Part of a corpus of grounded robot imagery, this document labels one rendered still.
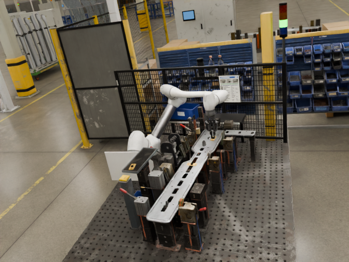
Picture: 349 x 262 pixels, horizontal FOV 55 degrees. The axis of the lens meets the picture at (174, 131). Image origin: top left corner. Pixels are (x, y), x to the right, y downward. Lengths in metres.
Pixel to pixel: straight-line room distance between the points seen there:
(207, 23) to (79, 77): 4.94
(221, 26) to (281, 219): 7.40
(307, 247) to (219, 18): 7.09
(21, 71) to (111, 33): 5.48
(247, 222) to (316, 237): 1.09
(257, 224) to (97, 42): 3.57
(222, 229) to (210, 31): 7.51
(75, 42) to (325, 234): 4.13
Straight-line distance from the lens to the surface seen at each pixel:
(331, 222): 3.78
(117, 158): 3.26
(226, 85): 3.52
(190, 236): 2.39
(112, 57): 5.13
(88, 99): 5.58
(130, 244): 2.64
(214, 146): 3.04
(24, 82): 10.23
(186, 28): 9.69
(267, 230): 2.58
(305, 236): 3.60
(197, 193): 2.42
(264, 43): 3.37
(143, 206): 2.39
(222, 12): 9.45
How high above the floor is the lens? 2.42
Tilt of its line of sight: 24 degrees down
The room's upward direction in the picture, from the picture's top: 10 degrees counter-clockwise
